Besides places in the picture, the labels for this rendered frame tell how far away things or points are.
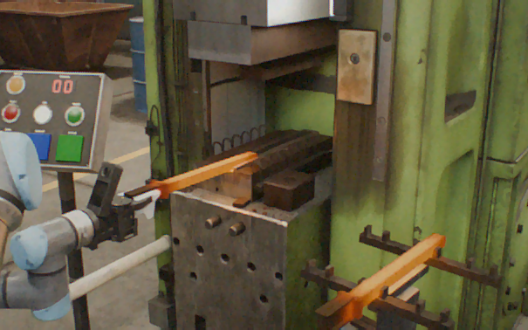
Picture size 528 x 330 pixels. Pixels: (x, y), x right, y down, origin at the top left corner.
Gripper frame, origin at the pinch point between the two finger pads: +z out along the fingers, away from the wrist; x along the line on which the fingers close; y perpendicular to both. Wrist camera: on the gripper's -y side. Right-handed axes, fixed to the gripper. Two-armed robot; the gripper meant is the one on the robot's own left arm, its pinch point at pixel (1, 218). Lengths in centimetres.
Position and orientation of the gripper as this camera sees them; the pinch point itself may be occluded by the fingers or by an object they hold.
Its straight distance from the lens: 163.2
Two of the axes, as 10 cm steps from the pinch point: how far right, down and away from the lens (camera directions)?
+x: 6.7, 2.4, -7.0
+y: -7.4, 2.2, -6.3
